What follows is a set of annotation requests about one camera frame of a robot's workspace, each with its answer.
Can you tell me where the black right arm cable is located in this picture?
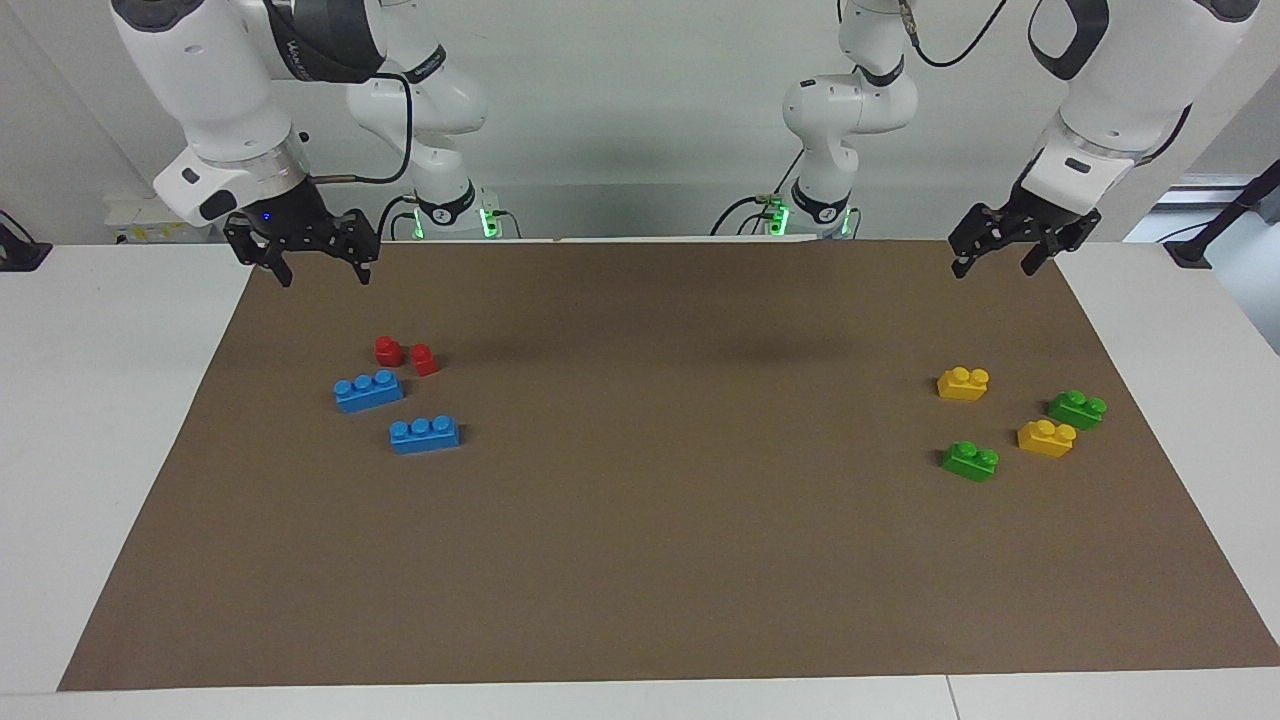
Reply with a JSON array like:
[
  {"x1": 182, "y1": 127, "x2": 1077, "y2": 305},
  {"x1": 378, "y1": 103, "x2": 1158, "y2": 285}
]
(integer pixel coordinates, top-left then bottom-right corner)
[{"x1": 300, "y1": 70, "x2": 414, "y2": 187}]

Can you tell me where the black table clamp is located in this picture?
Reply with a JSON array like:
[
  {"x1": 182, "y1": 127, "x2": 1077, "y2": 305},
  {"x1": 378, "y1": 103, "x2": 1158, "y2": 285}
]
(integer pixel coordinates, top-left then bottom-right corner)
[{"x1": 0, "y1": 210, "x2": 53, "y2": 273}]

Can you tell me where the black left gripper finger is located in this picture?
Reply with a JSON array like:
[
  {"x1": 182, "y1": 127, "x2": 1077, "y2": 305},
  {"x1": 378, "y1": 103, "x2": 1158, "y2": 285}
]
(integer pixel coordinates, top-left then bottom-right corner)
[
  {"x1": 947, "y1": 203, "x2": 1012, "y2": 280},
  {"x1": 1020, "y1": 210, "x2": 1102, "y2": 277}
]

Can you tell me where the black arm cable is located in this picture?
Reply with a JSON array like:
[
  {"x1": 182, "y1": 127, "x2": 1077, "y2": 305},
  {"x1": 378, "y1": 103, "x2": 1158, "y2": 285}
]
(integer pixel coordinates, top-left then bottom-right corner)
[
  {"x1": 300, "y1": 70, "x2": 414, "y2": 187},
  {"x1": 895, "y1": 0, "x2": 1013, "y2": 71}
]

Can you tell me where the green two-stud toy brick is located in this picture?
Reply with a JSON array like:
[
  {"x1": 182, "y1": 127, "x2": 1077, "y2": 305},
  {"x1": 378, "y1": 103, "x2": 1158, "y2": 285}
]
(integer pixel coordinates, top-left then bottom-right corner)
[
  {"x1": 941, "y1": 440, "x2": 1000, "y2": 483},
  {"x1": 1047, "y1": 389, "x2": 1108, "y2": 431}
]

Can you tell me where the black left base cable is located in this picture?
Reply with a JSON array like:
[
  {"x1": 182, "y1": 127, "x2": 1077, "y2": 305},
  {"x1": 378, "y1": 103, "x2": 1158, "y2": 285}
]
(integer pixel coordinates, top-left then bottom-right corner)
[{"x1": 710, "y1": 150, "x2": 806, "y2": 238}]

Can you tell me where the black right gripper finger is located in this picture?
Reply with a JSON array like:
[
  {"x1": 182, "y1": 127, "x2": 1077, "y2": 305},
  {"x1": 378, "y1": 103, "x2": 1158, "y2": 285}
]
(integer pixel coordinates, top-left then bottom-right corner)
[
  {"x1": 223, "y1": 217, "x2": 294, "y2": 289},
  {"x1": 335, "y1": 210, "x2": 381, "y2": 287}
]

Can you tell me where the blue three-stud toy brick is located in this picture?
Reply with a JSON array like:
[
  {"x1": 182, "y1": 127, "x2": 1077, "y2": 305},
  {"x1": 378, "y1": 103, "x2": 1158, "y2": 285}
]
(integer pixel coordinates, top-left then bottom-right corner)
[
  {"x1": 389, "y1": 415, "x2": 462, "y2": 456},
  {"x1": 333, "y1": 369, "x2": 406, "y2": 414}
]

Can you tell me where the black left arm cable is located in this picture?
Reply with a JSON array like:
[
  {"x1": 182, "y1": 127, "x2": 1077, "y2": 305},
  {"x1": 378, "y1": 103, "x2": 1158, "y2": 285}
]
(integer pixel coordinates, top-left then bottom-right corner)
[{"x1": 895, "y1": 0, "x2": 1013, "y2": 71}]

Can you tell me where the yellow two-stud toy brick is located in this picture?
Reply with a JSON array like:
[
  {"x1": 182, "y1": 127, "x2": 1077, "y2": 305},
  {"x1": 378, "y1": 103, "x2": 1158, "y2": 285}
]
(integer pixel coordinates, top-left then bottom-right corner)
[
  {"x1": 936, "y1": 366, "x2": 991, "y2": 402},
  {"x1": 1016, "y1": 419, "x2": 1078, "y2": 459}
]

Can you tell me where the black base cable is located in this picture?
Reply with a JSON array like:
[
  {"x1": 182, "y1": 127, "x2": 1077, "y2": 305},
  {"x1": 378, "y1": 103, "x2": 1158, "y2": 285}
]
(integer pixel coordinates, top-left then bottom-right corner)
[
  {"x1": 710, "y1": 150, "x2": 806, "y2": 238},
  {"x1": 378, "y1": 195, "x2": 421, "y2": 241}
]

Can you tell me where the brown table mat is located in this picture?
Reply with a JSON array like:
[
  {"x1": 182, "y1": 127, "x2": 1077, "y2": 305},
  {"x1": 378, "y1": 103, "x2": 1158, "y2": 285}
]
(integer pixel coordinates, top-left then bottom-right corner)
[{"x1": 57, "y1": 238, "x2": 1280, "y2": 693}]

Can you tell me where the black clamp stand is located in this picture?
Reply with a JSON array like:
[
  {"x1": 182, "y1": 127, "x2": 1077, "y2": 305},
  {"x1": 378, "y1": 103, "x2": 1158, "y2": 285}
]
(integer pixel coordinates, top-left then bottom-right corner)
[{"x1": 1165, "y1": 160, "x2": 1280, "y2": 269}]

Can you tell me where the black right base cable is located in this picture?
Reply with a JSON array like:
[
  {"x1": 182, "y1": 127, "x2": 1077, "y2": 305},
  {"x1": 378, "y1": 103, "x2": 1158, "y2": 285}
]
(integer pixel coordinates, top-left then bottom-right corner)
[{"x1": 378, "y1": 195, "x2": 421, "y2": 241}]

